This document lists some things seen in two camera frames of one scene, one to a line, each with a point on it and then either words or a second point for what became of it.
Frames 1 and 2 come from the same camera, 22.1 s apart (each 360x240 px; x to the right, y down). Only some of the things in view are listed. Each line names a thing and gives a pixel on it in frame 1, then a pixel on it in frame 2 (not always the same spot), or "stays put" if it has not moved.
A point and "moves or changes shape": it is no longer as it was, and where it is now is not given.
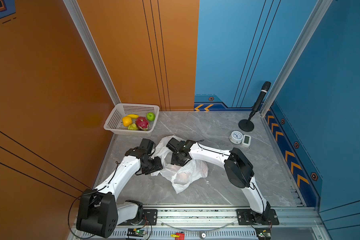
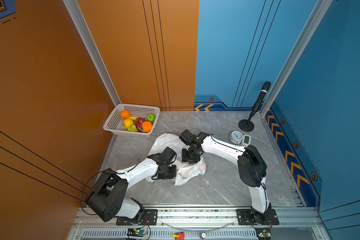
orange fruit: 182,178 to 147,126
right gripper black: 173,162 to 184,159
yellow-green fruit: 132,127 stays put
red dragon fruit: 142,123 stays put
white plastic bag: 181,176 moves or changes shape
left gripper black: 158,166 to 173,174
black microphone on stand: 248,125 stays put
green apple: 150,116 stays put
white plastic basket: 113,122 stays put
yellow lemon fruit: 127,121 stays put
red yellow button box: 178,236 stays put
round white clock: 236,137 stays put
